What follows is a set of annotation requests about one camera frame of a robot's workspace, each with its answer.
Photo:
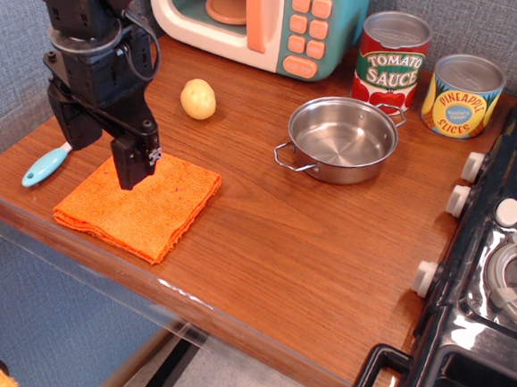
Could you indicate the pineapple slices can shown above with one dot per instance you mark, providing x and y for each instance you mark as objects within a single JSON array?
[{"x": 462, "y": 95}]

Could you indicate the yellow potato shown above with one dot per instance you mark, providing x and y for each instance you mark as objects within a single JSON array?
[{"x": 198, "y": 99}]

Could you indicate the small stainless steel pot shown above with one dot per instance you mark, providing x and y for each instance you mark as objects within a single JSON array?
[{"x": 340, "y": 140}]

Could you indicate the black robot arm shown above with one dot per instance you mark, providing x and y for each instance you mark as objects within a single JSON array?
[{"x": 88, "y": 19}]

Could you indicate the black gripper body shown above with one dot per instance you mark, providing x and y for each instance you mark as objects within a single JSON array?
[{"x": 109, "y": 77}]

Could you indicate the light blue handled utensil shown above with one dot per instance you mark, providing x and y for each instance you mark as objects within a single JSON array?
[{"x": 46, "y": 165}]

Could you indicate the black oven door handle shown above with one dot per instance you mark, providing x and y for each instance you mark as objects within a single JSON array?
[{"x": 382, "y": 356}]

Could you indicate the tomato sauce can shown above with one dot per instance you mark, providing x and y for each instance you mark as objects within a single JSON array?
[{"x": 391, "y": 57}]

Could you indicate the white stove knob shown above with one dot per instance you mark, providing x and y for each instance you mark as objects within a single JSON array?
[
  {"x": 472, "y": 166},
  {"x": 423, "y": 277},
  {"x": 457, "y": 200}
]

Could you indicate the orange folded towel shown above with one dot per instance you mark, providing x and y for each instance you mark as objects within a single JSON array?
[{"x": 146, "y": 221}]

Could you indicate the white stove knob upper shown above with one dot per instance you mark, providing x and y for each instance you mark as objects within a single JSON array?
[{"x": 472, "y": 166}]

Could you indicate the teal toy microwave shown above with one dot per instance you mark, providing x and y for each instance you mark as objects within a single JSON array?
[{"x": 302, "y": 39}]

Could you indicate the white stove knob lower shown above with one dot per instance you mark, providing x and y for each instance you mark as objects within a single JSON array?
[{"x": 423, "y": 277}]

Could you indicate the black toy stove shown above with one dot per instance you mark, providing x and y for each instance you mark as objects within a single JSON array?
[{"x": 466, "y": 335}]

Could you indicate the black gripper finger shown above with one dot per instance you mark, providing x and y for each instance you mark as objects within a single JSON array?
[
  {"x": 132, "y": 163},
  {"x": 78, "y": 128}
]

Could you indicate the white stove knob middle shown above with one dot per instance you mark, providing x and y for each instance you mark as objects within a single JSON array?
[{"x": 457, "y": 200}]

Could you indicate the orange plate in microwave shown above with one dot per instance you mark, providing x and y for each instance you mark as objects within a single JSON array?
[{"x": 231, "y": 12}]

